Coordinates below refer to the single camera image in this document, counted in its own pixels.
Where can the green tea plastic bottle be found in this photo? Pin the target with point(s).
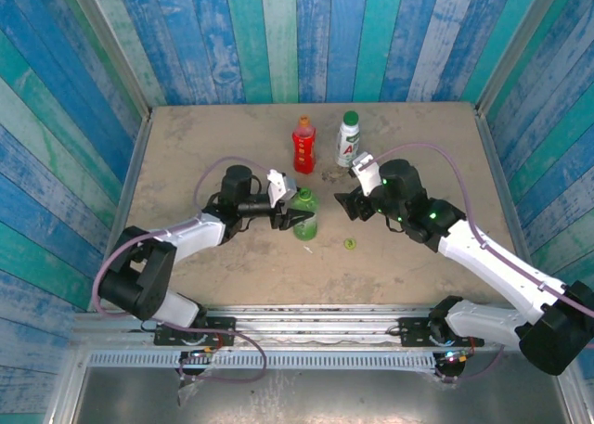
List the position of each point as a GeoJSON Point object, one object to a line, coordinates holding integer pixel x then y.
{"type": "Point", "coordinates": [306, 231]}

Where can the light green bottle cap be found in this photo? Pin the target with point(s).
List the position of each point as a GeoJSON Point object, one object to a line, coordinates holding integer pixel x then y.
{"type": "Point", "coordinates": [350, 243]}

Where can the white plastic bottle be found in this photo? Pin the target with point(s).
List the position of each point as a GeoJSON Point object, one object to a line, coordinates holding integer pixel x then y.
{"type": "Point", "coordinates": [348, 143]}

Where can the red label plastic bottle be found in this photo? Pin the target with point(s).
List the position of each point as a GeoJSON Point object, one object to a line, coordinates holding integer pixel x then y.
{"type": "Point", "coordinates": [304, 150]}

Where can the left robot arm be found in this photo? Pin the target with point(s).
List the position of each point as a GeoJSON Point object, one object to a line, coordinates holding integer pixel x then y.
{"type": "Point", "coordinates": [144, 285]}

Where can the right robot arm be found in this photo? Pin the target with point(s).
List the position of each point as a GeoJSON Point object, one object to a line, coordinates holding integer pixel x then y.
{"type": "Point", "coordinates": [492, 257]}

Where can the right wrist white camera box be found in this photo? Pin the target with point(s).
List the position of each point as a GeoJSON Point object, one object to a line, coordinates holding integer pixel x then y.
{"type": "Point", "coordinates": [366, 173]}

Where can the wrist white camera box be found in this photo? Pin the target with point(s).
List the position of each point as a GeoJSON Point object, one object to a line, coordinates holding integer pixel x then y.
{"type": "Point", "coordinates": [366, 173]}
{"type": "Point", "coordinates": [280, 187]}

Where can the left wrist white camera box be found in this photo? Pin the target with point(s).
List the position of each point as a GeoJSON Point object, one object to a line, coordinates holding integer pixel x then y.
{"type": "Point", "coordinates": [280, 187]}

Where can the aluminium mounting rail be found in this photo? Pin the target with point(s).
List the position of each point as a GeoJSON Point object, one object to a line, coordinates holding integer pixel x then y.
{"type": "Point", "coordinates": [315, 324]}

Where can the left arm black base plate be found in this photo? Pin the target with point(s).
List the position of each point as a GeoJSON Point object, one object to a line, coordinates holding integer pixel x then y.
{"type": "Point", "coordinates": [218, 333]}

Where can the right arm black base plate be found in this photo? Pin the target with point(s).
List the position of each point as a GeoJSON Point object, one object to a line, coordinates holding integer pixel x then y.
{"type": "Point", "coordinates": [413, 333]}

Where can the aluminium corner post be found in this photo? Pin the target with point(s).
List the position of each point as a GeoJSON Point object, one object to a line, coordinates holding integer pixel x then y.
{"type": "Point", "coordinates": [524, 43]}
{"type": "Point", "coordinates": [111, 48]}

